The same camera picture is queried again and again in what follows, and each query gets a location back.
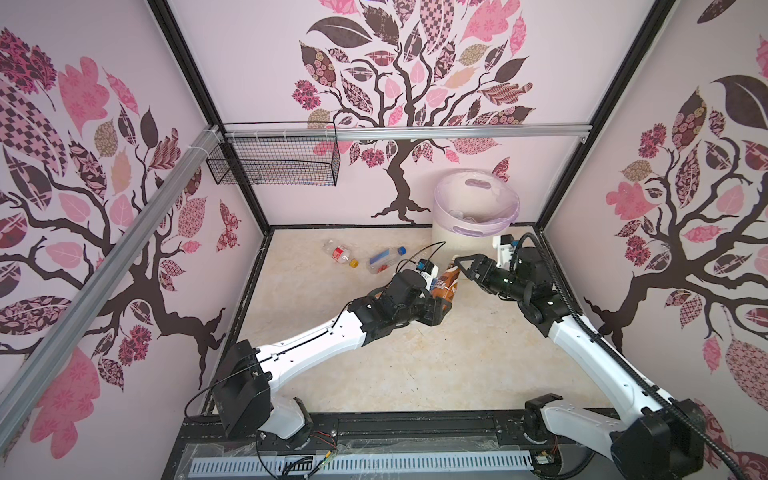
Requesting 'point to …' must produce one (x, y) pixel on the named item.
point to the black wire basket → (277, 154)
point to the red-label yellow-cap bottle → (338, 253)
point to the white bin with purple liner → (471, 206)
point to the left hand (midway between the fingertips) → (441, 309)
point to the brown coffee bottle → (445, 285)
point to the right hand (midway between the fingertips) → (461, 263)
